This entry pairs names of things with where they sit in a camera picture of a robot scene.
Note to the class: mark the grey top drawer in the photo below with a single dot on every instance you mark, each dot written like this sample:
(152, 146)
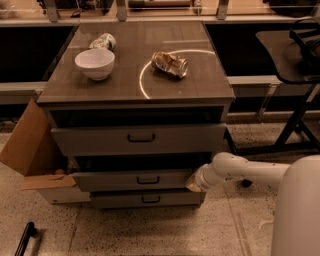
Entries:
(138, 140)

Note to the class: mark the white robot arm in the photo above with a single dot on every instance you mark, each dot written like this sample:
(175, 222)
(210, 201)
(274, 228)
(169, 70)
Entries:
(296, 225)

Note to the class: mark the crushed gold soda can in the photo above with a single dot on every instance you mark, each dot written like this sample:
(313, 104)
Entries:
(170, 64)

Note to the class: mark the brown cardboard box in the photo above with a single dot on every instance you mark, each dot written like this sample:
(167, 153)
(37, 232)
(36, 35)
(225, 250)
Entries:
(32, 152)

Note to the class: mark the black side table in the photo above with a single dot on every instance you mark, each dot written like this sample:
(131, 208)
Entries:
(285, 54)

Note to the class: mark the black handle bottom left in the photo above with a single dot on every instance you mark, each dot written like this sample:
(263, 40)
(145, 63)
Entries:
(29, 232)

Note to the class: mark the grey drawer cabinet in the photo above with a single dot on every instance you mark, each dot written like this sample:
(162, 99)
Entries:
(136, 94)

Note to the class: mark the grey bottom drawer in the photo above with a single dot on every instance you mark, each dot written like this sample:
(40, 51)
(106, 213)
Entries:
(146, 198)

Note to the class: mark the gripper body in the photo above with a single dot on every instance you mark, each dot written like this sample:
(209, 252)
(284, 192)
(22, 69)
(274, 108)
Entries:
(201, 175)

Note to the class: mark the white ceramic bowl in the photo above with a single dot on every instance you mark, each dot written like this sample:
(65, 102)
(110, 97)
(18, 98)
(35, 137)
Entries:
(96, 64)

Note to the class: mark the grey drawer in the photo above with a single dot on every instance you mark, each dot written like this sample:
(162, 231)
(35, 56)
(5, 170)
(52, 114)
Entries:
(137, 172)
(146, 198)
(138, 140)

